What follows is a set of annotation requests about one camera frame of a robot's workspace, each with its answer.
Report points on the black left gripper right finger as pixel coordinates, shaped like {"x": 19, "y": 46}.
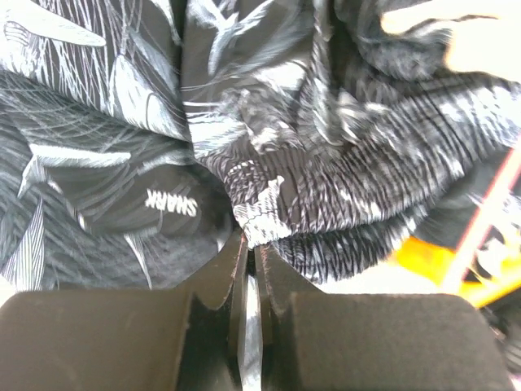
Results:
{"x": 318, "y": 341}

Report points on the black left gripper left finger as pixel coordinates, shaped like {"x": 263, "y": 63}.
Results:
{"x": 185, "y": 338}

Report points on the dark leaf-print shorts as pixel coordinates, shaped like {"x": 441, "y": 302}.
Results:
{"x": 136, "y": 135}

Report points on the yellow plastic tray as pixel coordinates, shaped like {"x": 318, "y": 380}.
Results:
{"x": 493, "y": 275}

